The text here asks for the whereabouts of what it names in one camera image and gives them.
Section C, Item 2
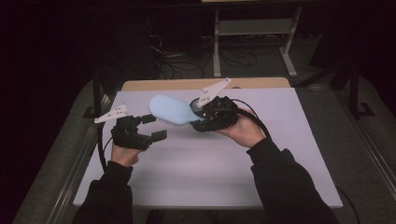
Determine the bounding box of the metal floor rail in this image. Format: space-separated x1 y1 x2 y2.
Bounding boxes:
334 91 396 195
46 92 117 224

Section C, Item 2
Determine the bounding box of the right hand-held gripper black cable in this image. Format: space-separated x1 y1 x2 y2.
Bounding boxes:
231 98 273 140

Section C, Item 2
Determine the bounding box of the white metal desk frame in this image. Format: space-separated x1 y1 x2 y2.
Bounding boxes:
212 6 304 78

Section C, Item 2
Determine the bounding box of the hand-held gripper black cable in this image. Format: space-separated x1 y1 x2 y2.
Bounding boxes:
96 123 116 173
231 98 273 140

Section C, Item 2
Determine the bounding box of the left hand-held gripper black cable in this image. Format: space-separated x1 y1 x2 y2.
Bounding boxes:
96 123 116 173

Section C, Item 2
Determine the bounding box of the white table cover sheet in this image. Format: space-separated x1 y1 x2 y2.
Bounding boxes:
73 87 344 209

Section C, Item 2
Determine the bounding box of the person's right hand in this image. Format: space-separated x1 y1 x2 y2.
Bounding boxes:
214 106 266 149

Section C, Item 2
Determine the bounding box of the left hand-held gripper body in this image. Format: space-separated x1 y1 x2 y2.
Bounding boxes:
93 104 154 152

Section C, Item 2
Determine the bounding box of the person's left hand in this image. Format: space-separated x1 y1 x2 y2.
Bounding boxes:
110 143 142 168

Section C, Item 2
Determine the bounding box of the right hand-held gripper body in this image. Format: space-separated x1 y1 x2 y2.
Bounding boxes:
195 77 240 132

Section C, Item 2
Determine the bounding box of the black metal stand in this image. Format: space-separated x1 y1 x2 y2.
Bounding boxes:
347 60 376 119
81 69 105 120

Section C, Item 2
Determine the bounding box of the tangle of floor cables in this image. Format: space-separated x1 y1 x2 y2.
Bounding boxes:
148 33 281 80

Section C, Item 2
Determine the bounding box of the light blue hairbrush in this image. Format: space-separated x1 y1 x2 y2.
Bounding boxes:
148 93 206 128

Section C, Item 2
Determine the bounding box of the black mesh pen cup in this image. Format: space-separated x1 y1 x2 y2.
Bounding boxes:
189 97 216 133

